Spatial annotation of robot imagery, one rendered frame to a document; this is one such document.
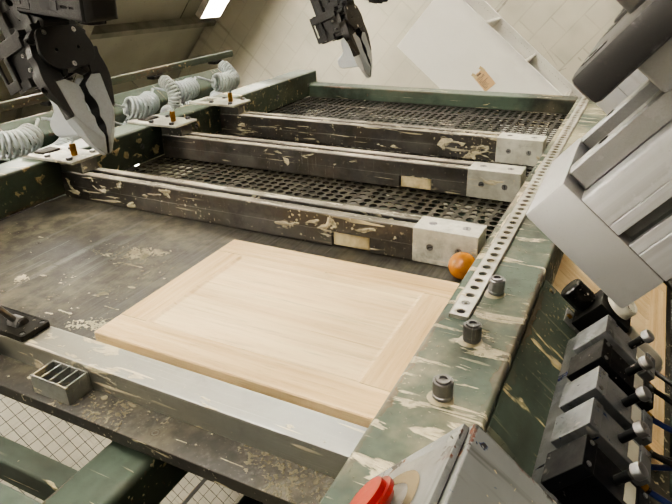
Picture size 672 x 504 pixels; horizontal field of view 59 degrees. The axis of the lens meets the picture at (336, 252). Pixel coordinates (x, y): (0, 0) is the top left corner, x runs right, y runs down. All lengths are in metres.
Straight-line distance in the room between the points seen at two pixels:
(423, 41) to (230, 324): 4.12
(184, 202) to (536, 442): 0.94
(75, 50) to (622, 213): 0.59
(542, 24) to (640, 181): 5.73
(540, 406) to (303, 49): 6.30
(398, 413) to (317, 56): 6.27
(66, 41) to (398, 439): 0.57
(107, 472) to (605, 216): 0.65
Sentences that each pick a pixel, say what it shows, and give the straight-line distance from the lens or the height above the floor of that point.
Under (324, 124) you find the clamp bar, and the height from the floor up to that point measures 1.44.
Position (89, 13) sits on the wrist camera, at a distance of 0.69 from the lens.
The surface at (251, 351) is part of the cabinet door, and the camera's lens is 0.88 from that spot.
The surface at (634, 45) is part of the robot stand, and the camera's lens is 0.34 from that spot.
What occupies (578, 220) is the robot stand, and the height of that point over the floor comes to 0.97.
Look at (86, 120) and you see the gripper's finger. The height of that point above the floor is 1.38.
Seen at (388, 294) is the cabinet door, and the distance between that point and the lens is 1.01.
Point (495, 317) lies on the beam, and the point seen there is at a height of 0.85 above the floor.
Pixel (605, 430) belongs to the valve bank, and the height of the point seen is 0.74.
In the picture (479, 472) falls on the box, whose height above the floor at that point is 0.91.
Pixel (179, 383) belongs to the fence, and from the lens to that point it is 0.81.
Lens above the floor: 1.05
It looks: 2 degrees up
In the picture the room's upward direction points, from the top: 45 degrees counter-clockwise
